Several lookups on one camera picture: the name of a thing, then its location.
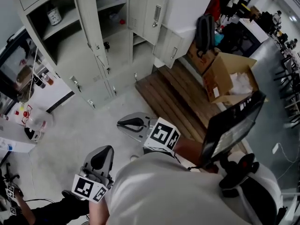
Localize open brown cardboard box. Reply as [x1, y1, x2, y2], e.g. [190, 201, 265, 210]
[202, 52, 260, 104]

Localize small white black-faced device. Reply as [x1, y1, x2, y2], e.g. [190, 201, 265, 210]
[24, 127, 43, 142]

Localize white plastic wrapping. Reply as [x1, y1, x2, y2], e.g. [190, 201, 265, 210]
[228, 72, 254, 96]

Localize clear bottle red cap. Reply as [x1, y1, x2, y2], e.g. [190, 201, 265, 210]
[108, 12, 125, 25]

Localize large white box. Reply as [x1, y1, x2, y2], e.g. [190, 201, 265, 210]
[161, 0, 214, 34]

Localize black tablet screen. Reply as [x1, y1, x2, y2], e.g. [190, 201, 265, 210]
[198, 90, 267, 169]

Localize black backpack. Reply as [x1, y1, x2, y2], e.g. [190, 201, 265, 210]
[195, 13, 216, 58]

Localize white cord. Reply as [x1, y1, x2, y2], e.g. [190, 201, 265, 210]
[28, 47, 39, 101]

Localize clear jug red cap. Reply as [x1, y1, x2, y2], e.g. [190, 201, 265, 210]
[21, 104, 54, 132]

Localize brown wooden slat pallet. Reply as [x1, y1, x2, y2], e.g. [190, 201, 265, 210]
[135, 60, 225, 143]

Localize white patterned tin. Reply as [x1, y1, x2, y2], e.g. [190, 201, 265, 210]
[46, 6, 62, 27]

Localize closed red-printed cardboard box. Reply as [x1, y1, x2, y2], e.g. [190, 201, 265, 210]
[186, 41, 221, 75]

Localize green camouflage bag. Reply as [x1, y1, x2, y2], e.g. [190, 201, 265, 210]
[16, 88, 35, 104]

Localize person's right forearm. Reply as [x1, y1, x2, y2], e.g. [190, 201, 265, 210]
[174, 138, 204, 168]

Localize black office chair base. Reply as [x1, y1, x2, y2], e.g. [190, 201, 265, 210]
[0, 162, 20, 184]

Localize black tumbler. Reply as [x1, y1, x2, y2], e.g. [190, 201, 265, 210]
[32, 75, 46, 89]

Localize red garment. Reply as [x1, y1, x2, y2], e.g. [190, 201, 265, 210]
[203, 0, 221, 16]

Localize person's white shirt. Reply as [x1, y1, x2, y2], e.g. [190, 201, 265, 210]
[104, 151, 283, 225]

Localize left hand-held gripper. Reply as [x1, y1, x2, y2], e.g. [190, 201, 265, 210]
[71, 145, 115, 205]

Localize grey metal locker cabinet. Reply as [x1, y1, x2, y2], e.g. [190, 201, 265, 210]
[8, 0, 171, 110]

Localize group of black chairs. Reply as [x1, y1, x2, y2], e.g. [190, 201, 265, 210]
[273, 52, 300, 129]

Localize brown red bottle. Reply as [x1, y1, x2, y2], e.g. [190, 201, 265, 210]
[41, 73, 54, 86]

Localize black bag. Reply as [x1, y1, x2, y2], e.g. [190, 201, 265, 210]
[222, 28, 247, 53]

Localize person's left forearm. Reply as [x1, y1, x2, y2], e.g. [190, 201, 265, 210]
[89, 199, 111, 225]

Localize black window frame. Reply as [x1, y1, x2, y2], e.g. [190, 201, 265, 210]
[0, 27, 40, 103]

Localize grey metal locker door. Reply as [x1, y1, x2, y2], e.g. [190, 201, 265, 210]
[72, 0, 110, 68]
[152, 24, 186, 69]
[127, 0, 169, 45]

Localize white desk black legs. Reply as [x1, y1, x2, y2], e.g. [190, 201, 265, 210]
[239, 17, 270, 58]

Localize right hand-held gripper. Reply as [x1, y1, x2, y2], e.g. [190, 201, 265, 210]
[116, 112, 181, 153]

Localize white charger with cable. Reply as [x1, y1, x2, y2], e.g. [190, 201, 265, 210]
[271, 142, 298, 164]

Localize black tablet mount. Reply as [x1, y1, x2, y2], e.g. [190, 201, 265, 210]
[219, 152, 260, 198]

